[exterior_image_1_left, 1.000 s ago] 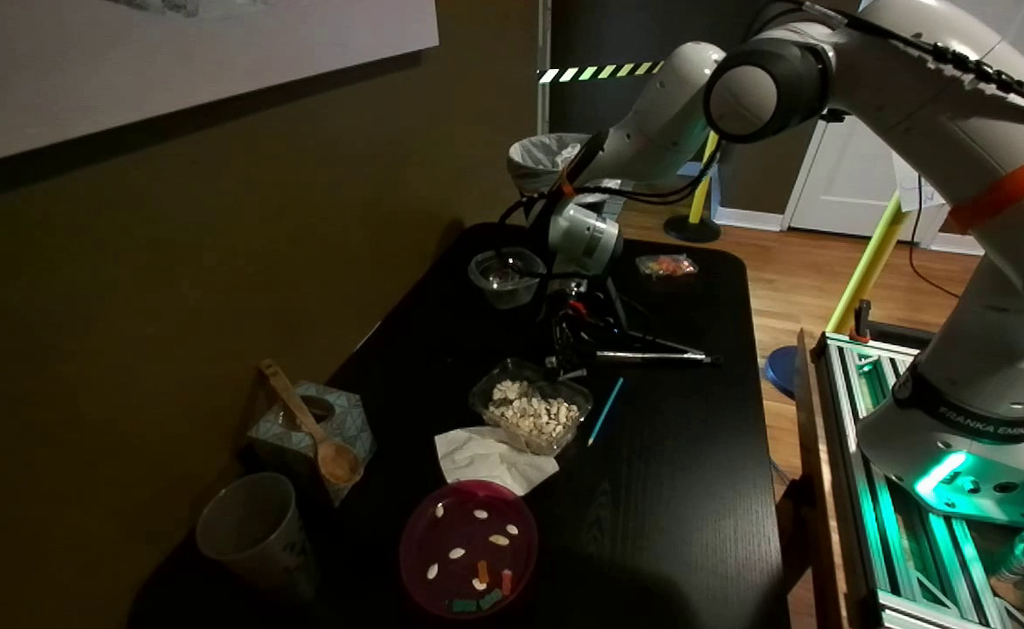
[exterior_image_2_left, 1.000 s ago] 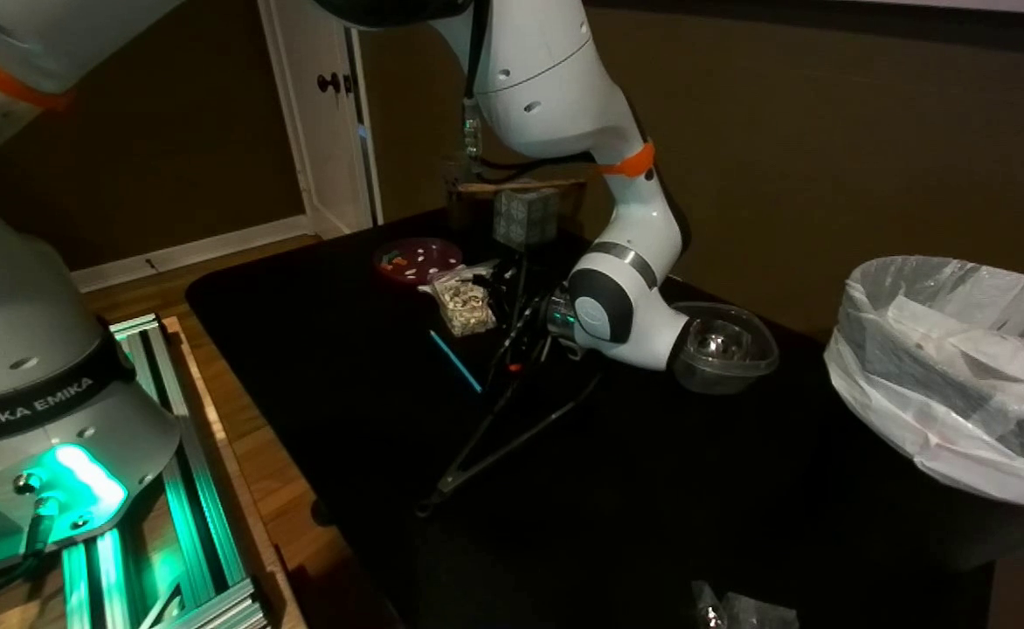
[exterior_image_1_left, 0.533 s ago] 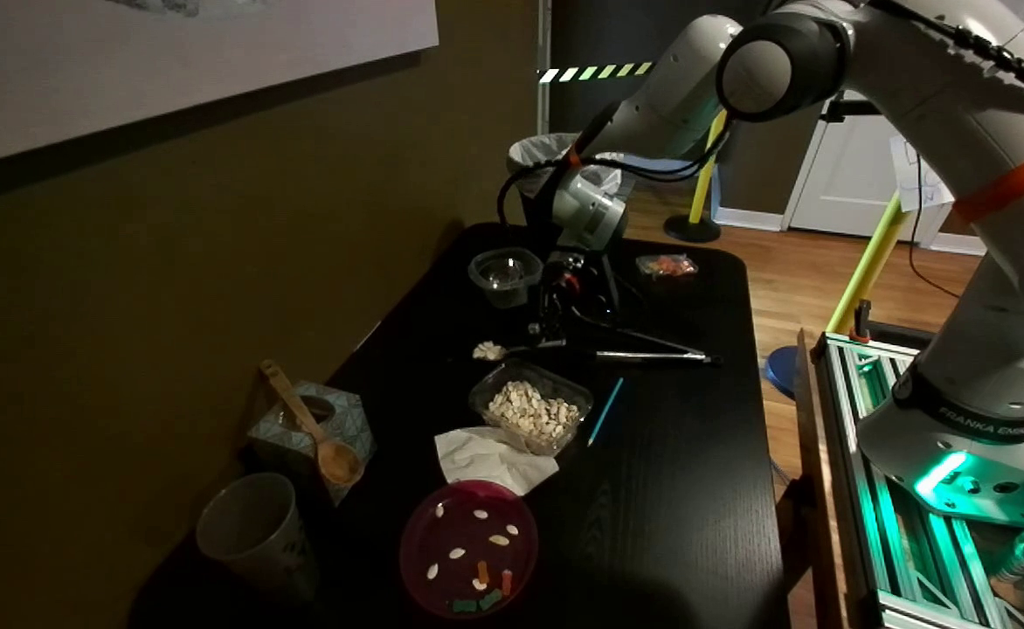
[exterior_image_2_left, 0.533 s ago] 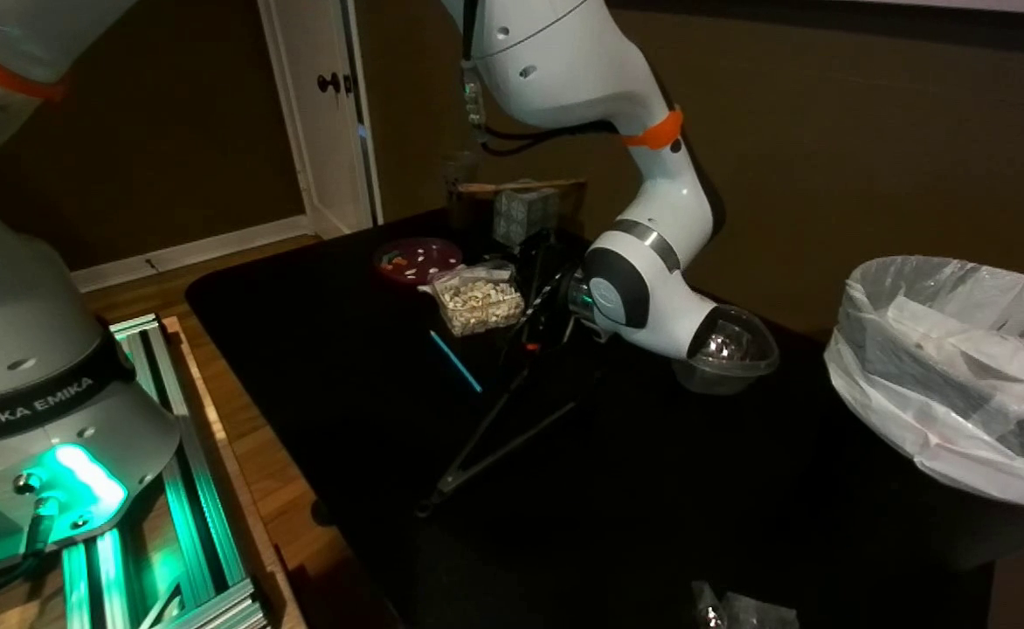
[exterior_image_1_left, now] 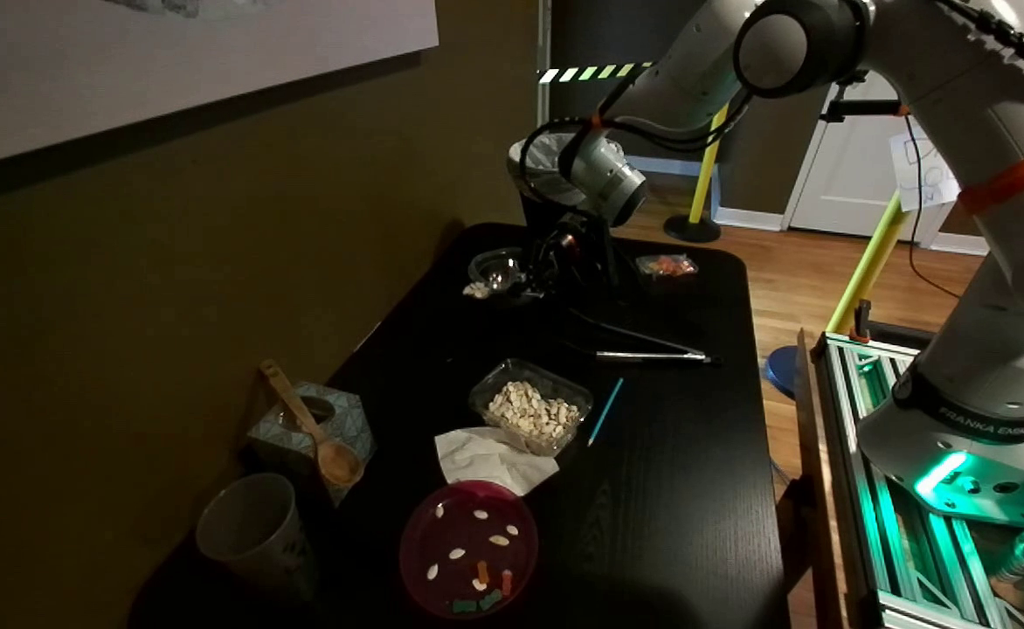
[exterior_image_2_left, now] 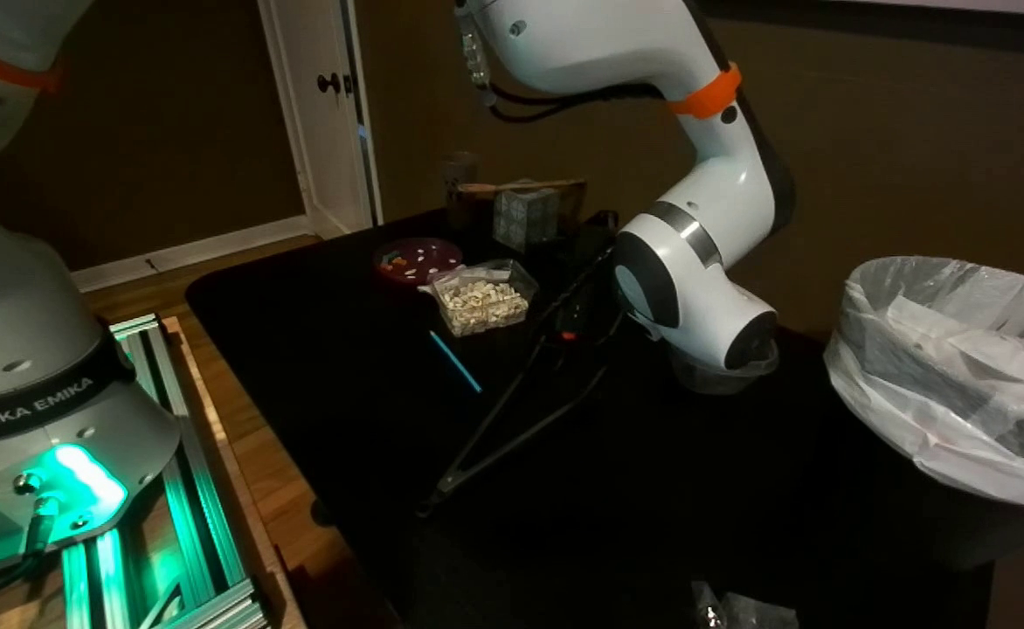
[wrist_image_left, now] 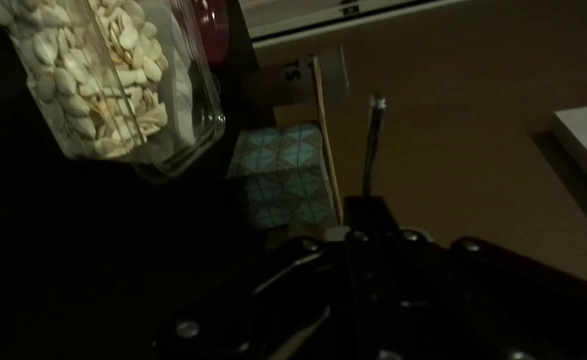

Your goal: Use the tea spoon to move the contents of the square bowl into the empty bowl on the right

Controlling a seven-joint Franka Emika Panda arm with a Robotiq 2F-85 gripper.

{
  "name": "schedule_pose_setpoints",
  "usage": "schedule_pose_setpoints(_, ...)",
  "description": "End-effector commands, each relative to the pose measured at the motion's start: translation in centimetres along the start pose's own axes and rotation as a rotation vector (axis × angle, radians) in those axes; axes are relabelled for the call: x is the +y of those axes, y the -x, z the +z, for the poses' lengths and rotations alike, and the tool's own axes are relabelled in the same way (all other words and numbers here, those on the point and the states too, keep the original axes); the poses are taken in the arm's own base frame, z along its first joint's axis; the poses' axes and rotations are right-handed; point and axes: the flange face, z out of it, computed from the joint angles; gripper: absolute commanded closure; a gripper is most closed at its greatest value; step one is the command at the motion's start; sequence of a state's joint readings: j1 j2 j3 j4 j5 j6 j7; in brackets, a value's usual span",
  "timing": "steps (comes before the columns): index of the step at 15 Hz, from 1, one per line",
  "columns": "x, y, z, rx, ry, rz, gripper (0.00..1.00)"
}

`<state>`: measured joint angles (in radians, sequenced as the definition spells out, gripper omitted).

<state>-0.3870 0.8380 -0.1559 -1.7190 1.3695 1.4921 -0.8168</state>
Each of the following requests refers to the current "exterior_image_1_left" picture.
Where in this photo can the patterned tissue box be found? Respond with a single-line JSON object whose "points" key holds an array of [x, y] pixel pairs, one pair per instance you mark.
{"points": [[284, 437]]}

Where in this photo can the clear candy bag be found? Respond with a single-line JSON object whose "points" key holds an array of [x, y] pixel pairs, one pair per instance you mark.
{"points": [[668, 268]]}

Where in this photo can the aluminium profile frame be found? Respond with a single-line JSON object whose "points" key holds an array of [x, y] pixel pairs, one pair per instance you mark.
{"points": [[882, 547]]}

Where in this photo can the white lined trash bin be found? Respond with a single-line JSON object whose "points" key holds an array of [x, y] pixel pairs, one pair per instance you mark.
{"points": [[533, 159]]}

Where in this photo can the pale seeds pile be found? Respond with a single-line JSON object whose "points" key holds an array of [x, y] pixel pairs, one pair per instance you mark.
{"points": [[533, 414]]}

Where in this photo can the maroon round plate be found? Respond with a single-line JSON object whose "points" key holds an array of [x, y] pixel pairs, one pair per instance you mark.
{"points": [[471, 589]]}

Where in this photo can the white paper napkin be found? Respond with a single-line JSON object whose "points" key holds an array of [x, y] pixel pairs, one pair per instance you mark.
{"points": [[477, 457]]}

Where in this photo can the white wall board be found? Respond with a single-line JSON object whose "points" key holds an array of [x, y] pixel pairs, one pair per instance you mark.
{"points": [[128, 57]]}

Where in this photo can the yellow pole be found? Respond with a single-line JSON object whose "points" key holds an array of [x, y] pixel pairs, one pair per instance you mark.
{"points": [[709, 169], [866, 265]]}

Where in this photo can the white panel door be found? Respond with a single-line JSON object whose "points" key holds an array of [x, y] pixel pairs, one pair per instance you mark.
{"points": [[846, 176]]}

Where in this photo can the blue floor disc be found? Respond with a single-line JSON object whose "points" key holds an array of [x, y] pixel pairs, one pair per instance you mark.
{"points": [[785, 373]]}

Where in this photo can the long metal tongs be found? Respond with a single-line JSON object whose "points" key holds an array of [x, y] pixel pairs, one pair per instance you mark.
{"points": [[668, 356]]}

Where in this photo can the hanging white paper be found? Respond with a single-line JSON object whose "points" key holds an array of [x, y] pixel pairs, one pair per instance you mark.
{"points": [[923, 176]]}

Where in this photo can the pale seed on plate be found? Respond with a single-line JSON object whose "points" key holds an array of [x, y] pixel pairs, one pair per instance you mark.
{"points": [[481, 514], [498, 538], [513, 528], [432, 570], [456, 555], [441, 508]]}

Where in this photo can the red candy piece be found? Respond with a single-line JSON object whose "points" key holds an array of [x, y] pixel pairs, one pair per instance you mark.
{"points": [[507, 577]]}

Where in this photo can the orange candy piece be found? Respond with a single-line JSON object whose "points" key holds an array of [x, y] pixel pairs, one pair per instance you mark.
{"points": [[481, 570]]}

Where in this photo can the white paper cup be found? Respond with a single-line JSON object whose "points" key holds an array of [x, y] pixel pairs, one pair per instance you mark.
{"points": [[251, 528]]}

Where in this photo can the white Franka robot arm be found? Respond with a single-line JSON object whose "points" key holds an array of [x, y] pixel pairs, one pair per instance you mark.
{"points": [[977, 73]]}

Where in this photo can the black round pole base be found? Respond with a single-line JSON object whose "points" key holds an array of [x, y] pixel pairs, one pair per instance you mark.
{"points": [[694, 230]]}

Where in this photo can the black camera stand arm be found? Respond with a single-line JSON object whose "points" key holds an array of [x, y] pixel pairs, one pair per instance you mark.
{"points": [[860, 111]]}

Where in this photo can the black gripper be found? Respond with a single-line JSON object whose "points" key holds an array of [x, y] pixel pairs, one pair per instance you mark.
{"points": [[582, 248]]}

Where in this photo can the clear square plastic bowl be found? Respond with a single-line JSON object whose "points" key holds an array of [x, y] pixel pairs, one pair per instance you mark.
{"points": [[481, 402]]}

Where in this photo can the blue pencil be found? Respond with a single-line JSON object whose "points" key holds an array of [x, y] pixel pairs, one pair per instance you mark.
{"points": [[605, 409]]}

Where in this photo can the green white striped bar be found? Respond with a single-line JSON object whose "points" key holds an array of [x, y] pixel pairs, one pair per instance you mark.
{"points": [[600, 74]]}

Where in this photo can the wooden spoon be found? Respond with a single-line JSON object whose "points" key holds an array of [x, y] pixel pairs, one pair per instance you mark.
{"points": [[338, 464]]}

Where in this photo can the green candy piece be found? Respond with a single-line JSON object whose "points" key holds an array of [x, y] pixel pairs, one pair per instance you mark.
{"points": [[496, 598], [463, 605]]}

